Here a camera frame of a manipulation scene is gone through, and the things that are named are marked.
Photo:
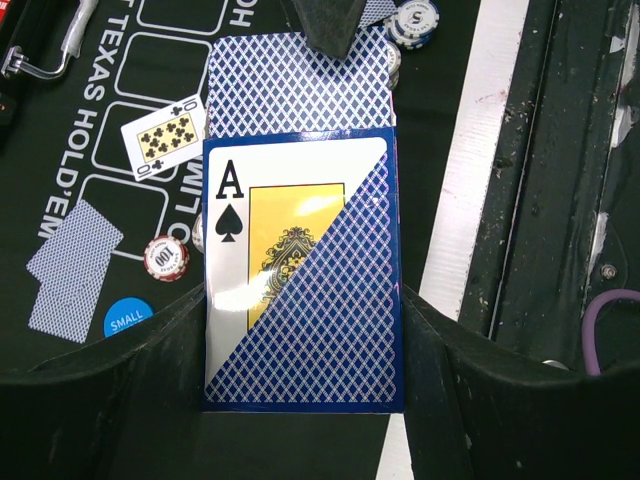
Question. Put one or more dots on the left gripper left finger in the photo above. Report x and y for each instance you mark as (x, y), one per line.
(117, 408)

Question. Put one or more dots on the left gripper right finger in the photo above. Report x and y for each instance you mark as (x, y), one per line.
(474, 410)

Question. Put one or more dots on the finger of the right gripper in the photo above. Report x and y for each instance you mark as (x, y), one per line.
(330, 25)

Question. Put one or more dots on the grey white chip stack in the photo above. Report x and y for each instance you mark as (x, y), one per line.
(394, 62)

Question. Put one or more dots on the blue white chip stack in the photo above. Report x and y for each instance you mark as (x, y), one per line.
(413, 24)

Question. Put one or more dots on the blue backed card deck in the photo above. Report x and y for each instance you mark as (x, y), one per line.
(275, 83)

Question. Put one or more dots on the blue round blind button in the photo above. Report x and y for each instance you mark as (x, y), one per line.
(126, 313)

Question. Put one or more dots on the red white chip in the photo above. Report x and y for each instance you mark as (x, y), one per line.
(166, 259)

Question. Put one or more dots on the ten of clubs card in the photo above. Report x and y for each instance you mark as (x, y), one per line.
(165, 138)

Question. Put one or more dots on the white table board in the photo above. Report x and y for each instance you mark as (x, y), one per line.
(450, 101)

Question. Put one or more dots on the black aluminium chip case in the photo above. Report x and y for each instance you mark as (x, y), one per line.
(25, 29)

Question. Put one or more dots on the aluminium mounting rail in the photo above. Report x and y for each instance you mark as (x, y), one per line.
(535, 250)

